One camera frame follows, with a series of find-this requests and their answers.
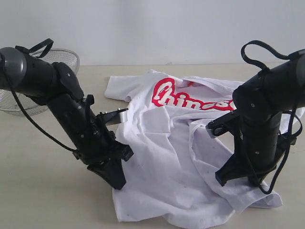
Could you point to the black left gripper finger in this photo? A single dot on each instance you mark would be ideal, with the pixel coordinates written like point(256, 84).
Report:
point(110, 171)

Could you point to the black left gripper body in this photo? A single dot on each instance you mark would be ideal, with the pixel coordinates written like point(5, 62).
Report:
point(97, 144)

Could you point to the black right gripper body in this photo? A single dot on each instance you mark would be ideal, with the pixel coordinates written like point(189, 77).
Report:
point(255, 166)

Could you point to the white t-shirt red lettering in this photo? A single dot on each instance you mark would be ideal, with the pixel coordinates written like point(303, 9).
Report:
point(172, 171)

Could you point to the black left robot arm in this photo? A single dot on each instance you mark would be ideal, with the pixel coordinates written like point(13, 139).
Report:
point(56, 86)

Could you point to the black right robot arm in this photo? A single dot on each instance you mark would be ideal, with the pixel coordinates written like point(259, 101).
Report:
point(259, 146)

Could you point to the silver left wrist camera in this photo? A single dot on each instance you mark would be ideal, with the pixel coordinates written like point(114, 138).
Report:
point(113, 118)

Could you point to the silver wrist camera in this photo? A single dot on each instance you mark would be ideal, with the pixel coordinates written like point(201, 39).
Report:
point(113, 118)
point(228, 122)

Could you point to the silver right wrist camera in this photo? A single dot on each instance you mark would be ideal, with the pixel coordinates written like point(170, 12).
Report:
point(228, 122)

